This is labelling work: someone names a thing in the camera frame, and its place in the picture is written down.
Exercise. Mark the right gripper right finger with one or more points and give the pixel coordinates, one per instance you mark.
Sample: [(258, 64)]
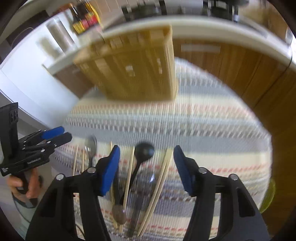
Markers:
[(187, 169)]

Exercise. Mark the wooden kitchen cabinet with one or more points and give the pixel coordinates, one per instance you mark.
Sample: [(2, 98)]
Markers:
[(264, 84)]

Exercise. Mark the yellow wicker utensil basket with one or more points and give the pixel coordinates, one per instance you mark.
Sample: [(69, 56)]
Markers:
[(137, 65)]

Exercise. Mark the silver metal spoon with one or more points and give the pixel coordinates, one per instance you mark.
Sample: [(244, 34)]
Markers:
[(91, 149)]

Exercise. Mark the brown-bowled dark spoon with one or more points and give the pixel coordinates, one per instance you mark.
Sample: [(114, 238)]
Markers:
[(118, 211)]

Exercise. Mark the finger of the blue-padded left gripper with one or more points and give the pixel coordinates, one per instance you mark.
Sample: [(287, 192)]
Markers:
[(54, 140), (52, 132)]

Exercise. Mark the dark sauce bottle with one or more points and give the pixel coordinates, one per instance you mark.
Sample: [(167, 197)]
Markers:
[(84, 17)]

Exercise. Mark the white refrigerator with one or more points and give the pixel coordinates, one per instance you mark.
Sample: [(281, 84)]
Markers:
[(27, 75)]

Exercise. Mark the black plastic spoon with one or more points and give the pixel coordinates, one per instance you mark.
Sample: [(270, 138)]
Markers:
[(143, 152)]

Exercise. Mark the woven striped placemat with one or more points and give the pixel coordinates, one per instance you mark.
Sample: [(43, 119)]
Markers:
[(207, 119)]

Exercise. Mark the person's left hand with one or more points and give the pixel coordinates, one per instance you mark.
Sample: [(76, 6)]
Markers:
[(34, 188)]

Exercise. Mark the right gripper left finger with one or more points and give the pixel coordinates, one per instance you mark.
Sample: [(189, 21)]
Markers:
[(105, 171)]

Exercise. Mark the white countertop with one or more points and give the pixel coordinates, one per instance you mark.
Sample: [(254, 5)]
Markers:
[(245, 33)]

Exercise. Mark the black gas stove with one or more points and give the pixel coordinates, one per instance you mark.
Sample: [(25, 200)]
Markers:
[(144, 10)]

